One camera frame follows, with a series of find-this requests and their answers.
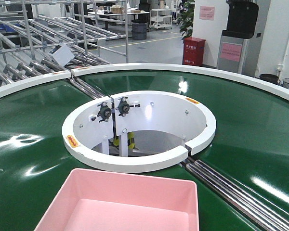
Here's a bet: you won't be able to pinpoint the white control box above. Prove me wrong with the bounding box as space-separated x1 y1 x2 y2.
48 43 75 66

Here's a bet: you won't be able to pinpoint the office table with boxes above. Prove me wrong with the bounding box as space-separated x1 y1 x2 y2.
88 5 149 29

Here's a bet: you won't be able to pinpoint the steel conveyor rollers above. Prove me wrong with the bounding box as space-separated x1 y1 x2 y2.
68 77 105 99
184 156 289 231

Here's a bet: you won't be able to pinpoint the red fire extinguisher cabinet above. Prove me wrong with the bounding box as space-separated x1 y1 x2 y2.
183 37 206 66

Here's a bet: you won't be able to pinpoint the grey and black kiosk machine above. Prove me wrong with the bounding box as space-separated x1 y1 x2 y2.
217 0 259 75

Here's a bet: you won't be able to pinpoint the black waste bin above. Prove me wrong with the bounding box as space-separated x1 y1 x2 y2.
259 74 279 85

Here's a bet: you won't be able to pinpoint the white wire shelf cart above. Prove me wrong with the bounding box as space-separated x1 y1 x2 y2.
149 9 172 30

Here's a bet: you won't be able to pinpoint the steel conveyor rollers right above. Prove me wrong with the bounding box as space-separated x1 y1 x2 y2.
184 156 289 231

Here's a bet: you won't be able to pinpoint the pink plastic bin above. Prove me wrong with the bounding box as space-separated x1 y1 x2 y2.
36 168 199 231

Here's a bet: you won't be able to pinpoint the white outer conveyor rim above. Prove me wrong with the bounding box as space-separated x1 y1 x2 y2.
0 63 289 101

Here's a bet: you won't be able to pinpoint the steel conveyor rollers left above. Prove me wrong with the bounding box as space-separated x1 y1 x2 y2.
68 77 105 99

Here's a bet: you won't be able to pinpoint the dark grey crate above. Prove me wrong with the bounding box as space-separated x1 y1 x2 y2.
132 22 147 40

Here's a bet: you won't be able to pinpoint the white inner conveyor ring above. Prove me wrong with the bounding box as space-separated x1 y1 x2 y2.
62 90 217 174

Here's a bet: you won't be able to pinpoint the metal roller rack shelving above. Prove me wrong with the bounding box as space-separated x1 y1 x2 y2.
0 0 128 87

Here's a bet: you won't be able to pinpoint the pink wall notice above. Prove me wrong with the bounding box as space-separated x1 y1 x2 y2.
199 6 215 21

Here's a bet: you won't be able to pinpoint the green potted plant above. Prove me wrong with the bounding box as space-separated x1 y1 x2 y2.
177 0 196 39

